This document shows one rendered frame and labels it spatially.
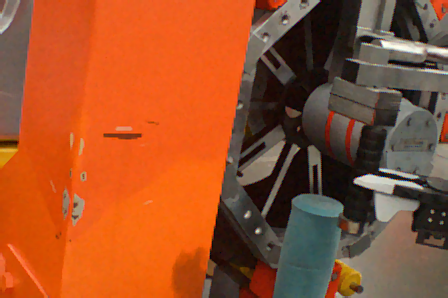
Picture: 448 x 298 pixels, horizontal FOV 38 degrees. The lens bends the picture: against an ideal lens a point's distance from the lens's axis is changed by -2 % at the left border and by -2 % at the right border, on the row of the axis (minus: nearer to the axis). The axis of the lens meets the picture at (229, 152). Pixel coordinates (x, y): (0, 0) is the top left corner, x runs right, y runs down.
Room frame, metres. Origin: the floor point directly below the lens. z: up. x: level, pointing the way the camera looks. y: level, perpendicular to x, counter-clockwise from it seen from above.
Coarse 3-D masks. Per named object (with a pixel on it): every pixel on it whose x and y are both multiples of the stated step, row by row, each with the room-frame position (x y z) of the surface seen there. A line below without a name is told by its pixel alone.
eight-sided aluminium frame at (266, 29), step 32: (288, 0) 1.04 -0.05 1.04; (320, 0) 1.08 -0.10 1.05; (416, 0) 1.21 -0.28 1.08; (256, 32) 1.01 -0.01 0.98; (416, 32) 1.29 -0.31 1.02; (256, 64) 1.02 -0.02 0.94; (416, 96) 1.34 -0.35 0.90; (224, 192) 1.00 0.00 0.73; (256, 224) 1.05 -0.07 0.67; (384, 224) 1.25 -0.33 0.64; (256, 256) 1.12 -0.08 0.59; (352, 256) 1.21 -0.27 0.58
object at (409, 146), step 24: (312, 96) 1.17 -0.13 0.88; (312, 120) 1.13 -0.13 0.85; (336, 120) 1.09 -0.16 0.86; (408, 120) 1.02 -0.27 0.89; (432, 120) 1.06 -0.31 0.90; (336, 144) 1.09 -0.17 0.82; (408, 144) 1.03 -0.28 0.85; (432, 144) 1.07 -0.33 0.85; (384, 168) 1.01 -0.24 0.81; (408, 168) 1.04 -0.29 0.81
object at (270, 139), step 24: (336, 0) 1.40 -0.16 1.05; (336, 24) 1.27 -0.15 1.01; (288, 72) 1.19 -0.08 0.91; (312, 72) 1.23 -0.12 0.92; (264, 96) 1.23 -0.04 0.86; (408, 96) 1.37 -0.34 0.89; (264, 120) 1.23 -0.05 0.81; (288, 120) 1.26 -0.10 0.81; (264, 144) 1.18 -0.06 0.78; (288, 144) 1.23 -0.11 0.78; (312, 144) 1.25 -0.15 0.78; (240, 168) 1.15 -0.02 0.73; (288, 168) 1.48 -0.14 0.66; (312, 168) 1.26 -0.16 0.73; (336, 168) 1.41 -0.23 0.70; (264, 192) 1.21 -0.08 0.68; (288, 192) 1.39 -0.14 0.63; (312, 192) 1.27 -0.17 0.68; (336, 192) 1.35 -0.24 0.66; (264, 216) 1.20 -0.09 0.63; (288, 216) 1.28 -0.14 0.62
